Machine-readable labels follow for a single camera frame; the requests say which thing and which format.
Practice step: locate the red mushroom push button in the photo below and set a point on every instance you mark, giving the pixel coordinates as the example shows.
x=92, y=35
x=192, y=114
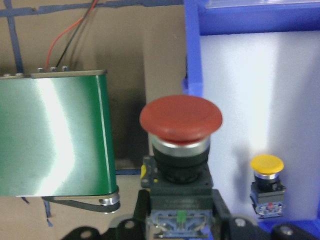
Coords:
x=177, y=174

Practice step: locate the yellow mushroom push button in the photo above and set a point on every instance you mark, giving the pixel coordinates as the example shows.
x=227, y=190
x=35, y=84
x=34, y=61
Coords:
x=267, y=191

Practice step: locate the green conveyor belt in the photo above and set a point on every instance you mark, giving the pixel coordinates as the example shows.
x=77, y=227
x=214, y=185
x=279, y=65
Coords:
x=56, y=139

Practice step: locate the blue plastic bin right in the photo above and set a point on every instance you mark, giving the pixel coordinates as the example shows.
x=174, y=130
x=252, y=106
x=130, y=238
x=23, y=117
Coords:
x=225, y=17

